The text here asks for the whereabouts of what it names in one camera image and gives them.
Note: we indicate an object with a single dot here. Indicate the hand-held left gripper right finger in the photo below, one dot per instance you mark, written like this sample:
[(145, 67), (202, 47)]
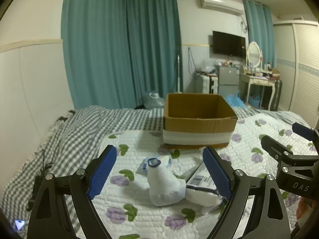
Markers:
[(216, 174)]

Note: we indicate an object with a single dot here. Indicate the white air conditioner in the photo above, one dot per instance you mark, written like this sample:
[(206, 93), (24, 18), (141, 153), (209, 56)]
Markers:
[(219, 3)]

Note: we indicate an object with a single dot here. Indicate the oval white vanity mirror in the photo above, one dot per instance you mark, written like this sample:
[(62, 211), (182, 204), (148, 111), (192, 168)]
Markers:
[(254, 53)]

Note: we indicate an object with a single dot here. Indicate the black wall television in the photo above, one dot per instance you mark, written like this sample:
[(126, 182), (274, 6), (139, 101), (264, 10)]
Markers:
[(228, 43)]

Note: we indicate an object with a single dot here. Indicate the dark striped suitcase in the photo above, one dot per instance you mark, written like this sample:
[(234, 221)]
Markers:
[(276, 95)]

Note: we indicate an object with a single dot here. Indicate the cardboard box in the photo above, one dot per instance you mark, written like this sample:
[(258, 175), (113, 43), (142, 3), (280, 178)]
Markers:
[(199, 124)]

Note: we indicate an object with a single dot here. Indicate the wide teal curtain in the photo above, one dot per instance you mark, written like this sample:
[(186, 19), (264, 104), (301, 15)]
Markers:
[(94, 44)]

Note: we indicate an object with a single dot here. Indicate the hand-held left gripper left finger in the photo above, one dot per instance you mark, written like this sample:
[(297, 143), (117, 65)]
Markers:
[(102, 171)]

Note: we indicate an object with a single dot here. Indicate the white sock with blue cuff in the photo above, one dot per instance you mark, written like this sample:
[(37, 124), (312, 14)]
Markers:
[(162, 186)]

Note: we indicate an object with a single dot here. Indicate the white suitcase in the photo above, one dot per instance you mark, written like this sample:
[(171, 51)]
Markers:
[(205, 84)]

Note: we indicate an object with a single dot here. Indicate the clear plastic bag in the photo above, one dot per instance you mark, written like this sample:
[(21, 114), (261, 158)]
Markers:
[(154, 100), (206, 67)]

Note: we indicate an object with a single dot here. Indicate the blue plastic bag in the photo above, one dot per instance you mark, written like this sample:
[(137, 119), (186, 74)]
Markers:
[(235, 100)]

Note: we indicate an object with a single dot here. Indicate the small grey fridge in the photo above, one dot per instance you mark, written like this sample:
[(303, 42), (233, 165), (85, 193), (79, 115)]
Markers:
[(228, 79)]

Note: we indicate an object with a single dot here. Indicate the grey checkered bed sheet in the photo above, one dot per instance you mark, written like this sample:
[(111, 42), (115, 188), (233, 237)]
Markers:
[(74, 134)]

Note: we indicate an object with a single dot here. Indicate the white dressing table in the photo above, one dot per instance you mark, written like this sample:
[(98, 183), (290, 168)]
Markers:
[(256, 79)]

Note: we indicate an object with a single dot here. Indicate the blue storage basket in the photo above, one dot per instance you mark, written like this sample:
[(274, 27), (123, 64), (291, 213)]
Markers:
[(254, 101)]

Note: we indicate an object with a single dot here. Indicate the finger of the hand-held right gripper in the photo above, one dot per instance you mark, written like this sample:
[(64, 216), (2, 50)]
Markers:
[(274, 145), (302, 131)]

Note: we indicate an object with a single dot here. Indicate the narrow teal curtain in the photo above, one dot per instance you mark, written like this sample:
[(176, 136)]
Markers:
[(259, 29)]

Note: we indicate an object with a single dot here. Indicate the small white blue packet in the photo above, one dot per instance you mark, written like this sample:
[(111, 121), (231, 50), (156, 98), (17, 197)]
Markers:
[(166, 161)]

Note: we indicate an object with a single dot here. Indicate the white floral quilt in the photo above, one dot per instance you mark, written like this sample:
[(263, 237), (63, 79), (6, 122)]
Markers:
[(149, 220)]

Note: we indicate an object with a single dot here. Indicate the white slatted wardrobe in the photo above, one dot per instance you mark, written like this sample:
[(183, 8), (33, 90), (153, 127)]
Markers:
[(302, 72)]

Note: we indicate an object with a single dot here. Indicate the lit phone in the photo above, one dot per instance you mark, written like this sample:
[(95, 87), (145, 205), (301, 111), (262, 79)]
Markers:
[(20, 224)]

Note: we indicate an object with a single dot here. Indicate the teal corner curtain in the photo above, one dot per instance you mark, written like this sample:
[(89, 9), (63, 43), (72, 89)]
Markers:
[(154, 44)]

